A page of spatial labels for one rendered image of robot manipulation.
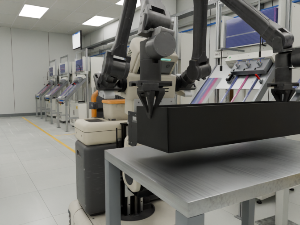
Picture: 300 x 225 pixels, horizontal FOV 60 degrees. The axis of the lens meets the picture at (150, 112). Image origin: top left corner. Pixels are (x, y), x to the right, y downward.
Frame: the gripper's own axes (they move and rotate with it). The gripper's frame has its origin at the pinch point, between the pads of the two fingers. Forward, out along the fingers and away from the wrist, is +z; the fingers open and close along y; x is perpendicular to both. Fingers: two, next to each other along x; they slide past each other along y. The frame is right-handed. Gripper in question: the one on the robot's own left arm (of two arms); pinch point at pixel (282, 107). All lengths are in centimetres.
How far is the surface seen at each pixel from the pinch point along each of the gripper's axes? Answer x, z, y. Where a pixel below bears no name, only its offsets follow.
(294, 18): 79, -67, 129
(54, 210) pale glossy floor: 158, 88, -62
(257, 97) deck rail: 77, -1, 81
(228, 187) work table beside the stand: -24, 13, -52
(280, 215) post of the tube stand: 51, 83, 75
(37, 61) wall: 952, -123, 9
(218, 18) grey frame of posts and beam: 148, -82, 107
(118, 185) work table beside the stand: 16, 24, -60
